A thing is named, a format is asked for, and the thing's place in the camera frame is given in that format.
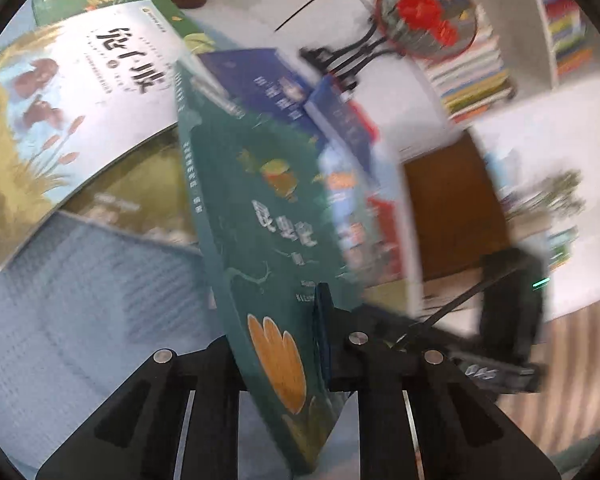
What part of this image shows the teal book with orange flower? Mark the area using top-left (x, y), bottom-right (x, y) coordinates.
top-left (175, 50), bottom-right (377, 477)

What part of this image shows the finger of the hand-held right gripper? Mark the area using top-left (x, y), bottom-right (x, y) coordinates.
top-left (375, 262), bottom-right (527, 359)

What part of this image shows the row of colourful upright books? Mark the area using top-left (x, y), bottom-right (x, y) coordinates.
top-left (543, 0), bottom-right (595, 82)

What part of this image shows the blue book with red edge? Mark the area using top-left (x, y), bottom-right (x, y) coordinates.
top-left (304, 76), bottom-right (382, 173)

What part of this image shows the white book with reed picture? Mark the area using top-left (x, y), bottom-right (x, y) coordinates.
top-left (0, 0), bottom-right (197, 274)

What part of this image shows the olive green book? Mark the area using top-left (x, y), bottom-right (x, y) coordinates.
top-left (62, 129), bottom-right (202, 257)

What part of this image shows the dark blue book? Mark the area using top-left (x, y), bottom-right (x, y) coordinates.
top-left (199, 47), bottom-right (332, 147)

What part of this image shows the colourful picture book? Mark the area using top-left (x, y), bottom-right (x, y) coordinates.
top-left (318, 149), bottom-right (407, 287)

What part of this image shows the white book with plant print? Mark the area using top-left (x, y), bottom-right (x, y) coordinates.
top-left (483, 148), bottom-right (588, 273)

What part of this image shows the round fan with red flower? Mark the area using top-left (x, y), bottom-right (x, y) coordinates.
top-left (374, 0), bottom-right (480, 60)
top-left (358, 0), bottom-right (515, 124)

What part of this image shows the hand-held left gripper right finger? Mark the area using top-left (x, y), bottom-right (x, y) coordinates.
top-left (312, 282), bottom-right (564, 480)

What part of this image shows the blue grey striped tablecloth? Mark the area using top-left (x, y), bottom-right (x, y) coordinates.
top-left (0, 209), bottom-right (231, 461)

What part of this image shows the black fan stand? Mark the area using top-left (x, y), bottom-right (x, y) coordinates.
top-left (299, 23), bottom-right (397, 92)

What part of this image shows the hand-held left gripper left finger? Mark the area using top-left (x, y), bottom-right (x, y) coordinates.
top-left (35, 334), bottom-right (242, 480)

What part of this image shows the brown book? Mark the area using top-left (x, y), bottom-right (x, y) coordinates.
top-left (403, 129), bottom-right (513, 282)

